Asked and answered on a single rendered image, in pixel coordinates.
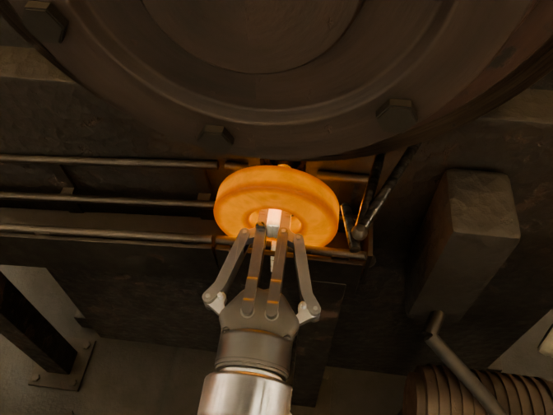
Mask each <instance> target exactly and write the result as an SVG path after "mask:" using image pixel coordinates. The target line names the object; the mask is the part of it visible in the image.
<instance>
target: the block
mask: <svg viewBox="0 0 553 415"><path fill-rule="evenodd" d="M520 238H521V232H520V228H519V224H518V216H517V212H516V207H515V203H514V196H513V191H512V187H511V183H510V179H509V177H508V176H507V175H505V174H503V173H499V172H490V171H481V170H464V169H455V168H452V169H448V170H446V171H445V172H444V174H443V176H442V178H441V181H440V182H439V185H438V188H437V189H436V191H435V194H434V197H433V199H432V201H431V203H430V206H429V208H428V211H427V213H426V214H425V218H424V220H423V222H422V224H421V228H420V230H419V231H418V233H417V236H416V238H415V241H414V243H413V245H412V247H411V250H410V253H409V255H408V256H407V260H406V262H405V264H404V285H405V311H406V313H407V317H409V318H411V319H420V320H427V319H428V318H429V316H430V312H432V311H434V310H441V311H442V312H444V313H445V318H444V322H443V323H449V324H454V323H457V322H459V320H460V319H461V318H462V317H463V316H464V315H465V313H466V312H467V310H468V309H469V308H470V306H471V305H472V303H473V302H474V301H475V300H476V298H477V297H478V296H479V295H480V294H481V292H482V291H483V289H484V288H485V287H486V285H487V284H488V283H489V281H490V280H491V279H492V278H493V277H494V275H495V274H496V272H497V271H498V270H499V269H500V267H501V266H502V264H503V263H504V261H505V260H506V259H507V258H508V257H509V255H510V254H511V253H512V252H513V250H514V249H515V247H516V246H517V245H518V243H519V241H520Z"/></svg>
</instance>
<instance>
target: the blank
mask: <svg viewBox="0 0 553 415"><path fill-rule="evenodd" d="M261 209H278V210H282V211H285V212H288V213H290V214H292V215H294V216H293V217H291V221H290V231H291V232H293V233H295V234H297V233H300V234H301V235H303V237H304V244H305V245H315V246H322V247H324V246H325V245H327V244H328V243H329V242H331V241H332V239H333V238H334V236H335V235H336V233H337V229H338V221H339V210H340V207H339V202H338V200H337V197H336V195H335V193H334V192H333V191H332V190H331V189H330V188H329V187H328V186H327V185H326V184H325V183H324V182H323V181H321V180H319V179H318V178H316V177H314V176H312V175H310V174H308V173H305V172H303V171H301V170H296V169H292V168H289V167H284V166H251V167H247V168H244V169H241V170H237V171H236V172H234V173H232V174H231V175H229V176H228V177H226V178H225V179H224V181H223V182H222V183H221V185H220V187H219V189H218V192H217V196H216V201H215V205H214V209H213V212H214V218H215V220H216V223H217V225H218V226H219V227H220V228H221V229H222V230H223V231H224V232H225V233H226V234H227V235H228V236H231V237H237V235H238V234H239V231H240V230H241V229H242V228H248V229H252V228H254V227H255V225H256V223H257V222H258V214H259V210H261Z"/></svg>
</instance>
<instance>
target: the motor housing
mask: <svg viewBox="0 0 553 415"><path fill-rule="evenodd" d="M470 370H471V372H472V373H473V374H474V375H475V376H476V377H477V378H478V379H479V381H480V382H481V383H482V384H483V385H484V386H485V387H486V388H487V389H488V390H489V391H490V392H491V393H492V395H493V396H494V397H495V398H496V400H497V401H498V402H499V403H500V405H501V406H502V407H503V408H504V410H505V411H506V412H507V414H508V415H553V382H552V381H547V380H545V379H543V378H541V377H536V376H534V377H532V376H529V375H516V374H512V375H510V374H509V373H499V372H496V371H490V372H489V371H483V370H480V371H479V370H476V369H470ZM397 415H489V413H488V412H487V411H486V410H485V409H484V408H483V407H482V405H481V404H480V403H479V401H478V400H477V399H476V398H475V397H474V396H473V395H472V393H471V392H470V391H469V390H468V389H467V388H466V387H465V385H464V384H463V383H462V382H461V381H460V380H459V379H458V378H457V376H456V375H455V374H454V373H452V371H451V370H450V369H449V368H448V367H446V366H444V365H437V366H436V365H435V364H430V363H428V364H426V365H425V366H422V365H418V366H416V368H415V370H414V372H409V373H408V375H407V378H406V382H405V386H404V393H403V404H402V409H401V410H400V412H399V413H398V414H397Z"/></svg>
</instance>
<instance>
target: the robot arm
mask: <svg viewBox="0 0 553 415"><path fill-rule="evenodd" d="M290 221H291V214H290V213H288V212H285V211H282V210H278V209H261V210H259V214H258V222H257V223H256V225H255V227H254V228H252V229H248V228H242V229H241V230H240V231H239V234H238V235H237V237H236V239H235V242H234V244H233V246H232V248H231V250H230V252H229V254H228V256H227V258H226V260H225V262H224V264H223V266H222V268H221V270H220V272H219V274H218V276H217V279H216V281H215V282H214V283H213V284H212V285H211V286H210V287H209V288H208V289H207V290H206V291H205V292H204V293H203V294H202V299H203V302H204V305H205V307H206V308H207V309H208V310H213V311H214V312H215V313H216V314H217V315H219V321H220V325H221V336H220V340H219V344H218V348H217V353H216V361H215V365H214V368H215V369H216V371H215V372H212V373H210V374H208V375H207V376H206V377H205V379H204V383H203V387H202V394H201V398H200V403H199V407H198V411H197V415H292V414H291V413H290V400H291V397H292V393H291V391H293V388H292V386H291V385H289V384H288V383H286V381H287V380H288V379H289V375H290V361H291V353H292V345H293V340H294V338H295V336H296V334H297V333H298V332H299V328H300V326H301V325H303V324H306V323H308V322H309V321H311V322H314V323H315V322H317V321H318V320H319V317H320V312H321V307H320V305H319V303H318V301H317V300H316V298H315V296H314V294H313V291H312V286H311V281H310V275H309V265H308V260H307V255H306V250H305V245H304V237H303V235H301V234H300V233H297V234H295V233H293V232H291V231H290ZM272 237H274V238H275V239H277V240H276V250H275V256H274V262H273V268H272V278H271V281H270V287H269V289H266V290H263V289H260V288H259V285H260V280H261V274H262V269H263V259H264V253H265V248H266V242H267V238H272ZM250 244H253V249H252V253H251V259H250V264H249V273H248V276H247V279H246V284H245V289H244V290H243V291H241V292H240V293H239V294H238V295H237V296H236V297H235V298H234V299H233V300H232V301H231V302H230V303H229V304H228V305H227V306H225V303H226V302H227V299H226V295H227V293H228V291H229V289H230V287H231V285H232V283H233V281H234V279H235V276H236V274H237V272H238V271H239V267H240V265H241V264H242V262H243V260H244V256H245V255H246V253H247V251H248V249H249V246H250ZM288 247H290V248H292V249H293V253H294V259H295V270H296V276H297V281H298V287H299V293H300V303H299V304H298V314H297V315H295V312H294V311H293V310H292V308H291V307H290V304H289V303H288V301H287V299H286V298H285V297H284V295H283V294H281V292H282V285H283V278H284V272H285V266H286V254H287V248H288Z"/></svg>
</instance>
